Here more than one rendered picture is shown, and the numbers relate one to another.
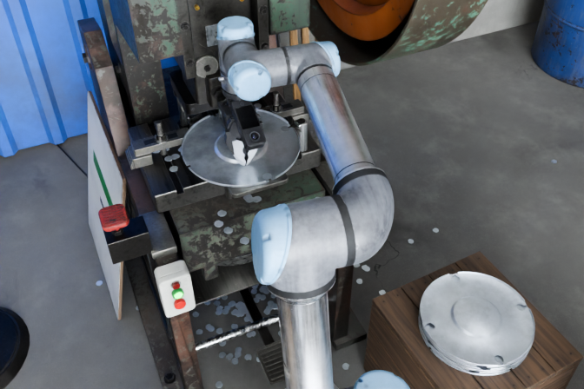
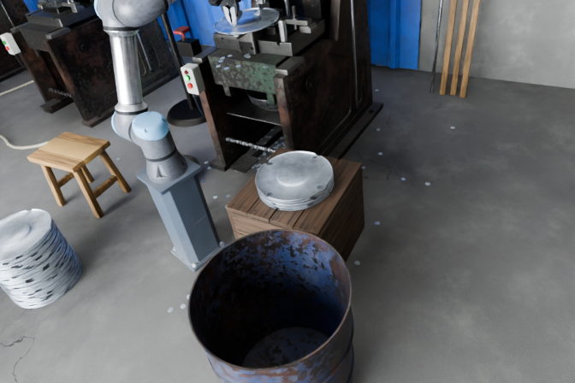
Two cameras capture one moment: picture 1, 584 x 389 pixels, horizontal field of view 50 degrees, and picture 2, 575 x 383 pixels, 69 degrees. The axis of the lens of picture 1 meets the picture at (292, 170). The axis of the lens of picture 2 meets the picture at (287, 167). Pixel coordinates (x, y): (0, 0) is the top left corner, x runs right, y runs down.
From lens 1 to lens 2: 165 cm
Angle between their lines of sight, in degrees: 47
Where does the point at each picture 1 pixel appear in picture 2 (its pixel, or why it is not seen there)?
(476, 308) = (298, 172)
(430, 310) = (281, 159)
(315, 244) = (104, 0)
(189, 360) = (215, 138)
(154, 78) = not seen: outside the picture
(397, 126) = (501, 125)
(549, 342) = (314, 216)
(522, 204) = (518, 209)
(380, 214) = not seen: outside the picture
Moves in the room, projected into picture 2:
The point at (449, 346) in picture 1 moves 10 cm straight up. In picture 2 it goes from (262, 174) to (257, 153)
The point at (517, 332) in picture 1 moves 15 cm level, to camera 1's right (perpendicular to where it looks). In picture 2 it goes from (296, 193) to (323, 215)
